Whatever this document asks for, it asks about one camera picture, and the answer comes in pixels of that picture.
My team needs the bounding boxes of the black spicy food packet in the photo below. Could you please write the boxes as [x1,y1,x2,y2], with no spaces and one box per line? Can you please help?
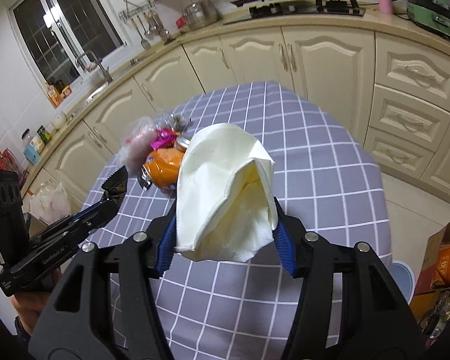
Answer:
[100,166,128,208]

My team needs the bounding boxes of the crushed orange soda can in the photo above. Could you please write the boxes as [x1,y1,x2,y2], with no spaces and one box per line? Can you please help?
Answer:
[137,136,190,191]

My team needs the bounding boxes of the white paper napkin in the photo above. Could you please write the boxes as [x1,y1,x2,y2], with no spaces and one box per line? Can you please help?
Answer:
[175,123,278,263]

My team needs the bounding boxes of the cardboard trash box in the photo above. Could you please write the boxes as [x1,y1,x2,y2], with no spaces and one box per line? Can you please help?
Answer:
[410,223,450,345]

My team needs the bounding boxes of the kitchen faucet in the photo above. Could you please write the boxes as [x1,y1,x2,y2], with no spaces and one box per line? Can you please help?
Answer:
[76,49,113,83]

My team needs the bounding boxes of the cream kitchen base cabinets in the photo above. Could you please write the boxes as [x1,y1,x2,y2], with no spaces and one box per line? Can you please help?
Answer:
[29,12,450,202]

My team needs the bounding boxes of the left human hand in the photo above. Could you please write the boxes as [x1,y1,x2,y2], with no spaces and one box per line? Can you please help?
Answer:
[10,290,52,336]

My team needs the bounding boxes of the white plastic bag on floor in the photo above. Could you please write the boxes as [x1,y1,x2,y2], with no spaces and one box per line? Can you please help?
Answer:
[30,181,71,225]

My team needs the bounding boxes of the purple checkered tablecloth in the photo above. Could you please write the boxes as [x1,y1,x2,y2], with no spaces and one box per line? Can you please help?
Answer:
[80,79,395,360]

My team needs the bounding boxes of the clear pink plastic bag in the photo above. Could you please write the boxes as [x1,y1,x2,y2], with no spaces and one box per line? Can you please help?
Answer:
[117,116,158,174]

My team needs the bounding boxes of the magenta foil wrapper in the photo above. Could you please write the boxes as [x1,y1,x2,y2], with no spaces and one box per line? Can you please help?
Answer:
[150,127,178,150]

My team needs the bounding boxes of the dark window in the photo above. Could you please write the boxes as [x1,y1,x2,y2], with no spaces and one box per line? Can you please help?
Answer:
[11,0,125,90]

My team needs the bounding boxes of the hanging utensil rack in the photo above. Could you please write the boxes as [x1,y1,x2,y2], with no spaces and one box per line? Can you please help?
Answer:
[118,0,172,50]

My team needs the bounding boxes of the black gas stove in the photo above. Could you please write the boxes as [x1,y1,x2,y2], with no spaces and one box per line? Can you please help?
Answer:
[223,0,366,25]

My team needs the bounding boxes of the steel pot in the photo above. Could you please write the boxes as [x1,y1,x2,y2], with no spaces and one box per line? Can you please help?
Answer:
[182,0,219,31]

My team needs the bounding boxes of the green appliance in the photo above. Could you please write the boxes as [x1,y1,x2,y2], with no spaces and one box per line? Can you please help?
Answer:
[406,0,450,39]

